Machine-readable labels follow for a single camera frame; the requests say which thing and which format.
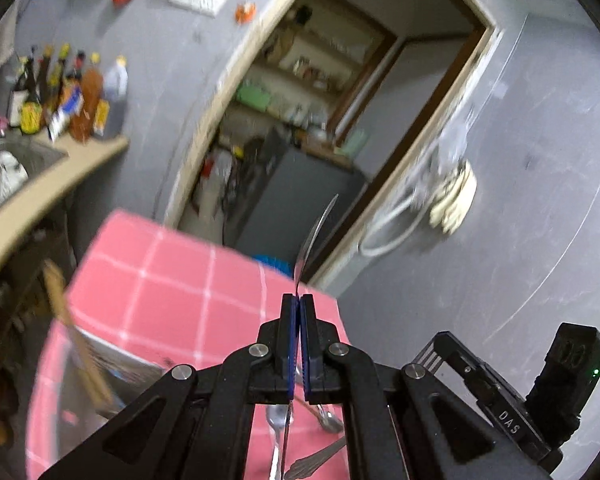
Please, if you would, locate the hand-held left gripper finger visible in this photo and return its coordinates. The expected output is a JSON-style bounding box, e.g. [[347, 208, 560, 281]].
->
[[300, 294, 531, 480], [37, 292, 301, 480]]

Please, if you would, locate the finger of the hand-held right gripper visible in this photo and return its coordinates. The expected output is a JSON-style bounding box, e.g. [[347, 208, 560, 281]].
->
[[414, 331, 481, 376]]

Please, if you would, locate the metal fork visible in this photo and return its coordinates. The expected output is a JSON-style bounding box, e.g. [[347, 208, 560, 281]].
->
[[284, 436, 348, 480]]

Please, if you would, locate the white perforated utensil basket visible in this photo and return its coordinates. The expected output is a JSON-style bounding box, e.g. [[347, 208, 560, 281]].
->
[[67, 322, 176, 416]]

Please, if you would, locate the wooden chopstick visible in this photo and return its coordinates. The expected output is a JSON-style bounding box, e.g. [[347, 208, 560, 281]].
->
[[42, 259, 116, 408]]

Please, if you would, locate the blue plastic object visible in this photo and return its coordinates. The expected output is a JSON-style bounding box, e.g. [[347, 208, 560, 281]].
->
[[254, 255, 292, 277]]

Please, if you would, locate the pair of cream rubber gloves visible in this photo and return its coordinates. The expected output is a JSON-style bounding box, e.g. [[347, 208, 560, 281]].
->
[[428, 159, 478, 235]]

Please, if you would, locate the grey cabinet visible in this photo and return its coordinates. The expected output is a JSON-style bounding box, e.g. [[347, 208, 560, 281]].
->
[[222, 127, 368, 266]]

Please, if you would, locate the pale green container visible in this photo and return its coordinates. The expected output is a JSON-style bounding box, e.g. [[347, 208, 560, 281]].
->
[[337, 130, 371, 156]]

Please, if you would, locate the green box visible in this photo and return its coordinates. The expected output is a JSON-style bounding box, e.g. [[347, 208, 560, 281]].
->
[[236, 82, 272, 111]]

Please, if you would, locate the beige kitchen counter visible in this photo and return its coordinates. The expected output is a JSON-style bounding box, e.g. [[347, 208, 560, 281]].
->
[[0, 132, 130, 296]]

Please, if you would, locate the wooden shelf unit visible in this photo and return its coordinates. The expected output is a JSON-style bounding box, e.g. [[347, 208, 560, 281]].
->
[[220, 0, 398, 161]]

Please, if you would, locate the steel sink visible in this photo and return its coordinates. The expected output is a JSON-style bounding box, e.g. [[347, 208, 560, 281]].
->
[[0, 137, 68, 211]]

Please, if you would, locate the blue white packet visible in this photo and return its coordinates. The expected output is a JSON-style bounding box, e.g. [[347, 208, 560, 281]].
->
[[47, 87, 83, 141]]

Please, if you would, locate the row of condiment bottles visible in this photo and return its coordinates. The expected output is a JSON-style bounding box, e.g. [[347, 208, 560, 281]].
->
[[7, 42, 130, 142]]

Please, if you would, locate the white hose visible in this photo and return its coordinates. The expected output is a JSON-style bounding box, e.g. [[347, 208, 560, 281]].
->
[[360, 180, 441, 258]]

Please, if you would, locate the clear plastic wall bag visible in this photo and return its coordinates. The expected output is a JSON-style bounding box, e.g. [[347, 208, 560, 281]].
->
[[430, 105, 476, 171]]

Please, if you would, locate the worn door frame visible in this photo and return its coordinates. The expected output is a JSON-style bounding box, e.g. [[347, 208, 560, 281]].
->
[[152, 0, 506, 286]]

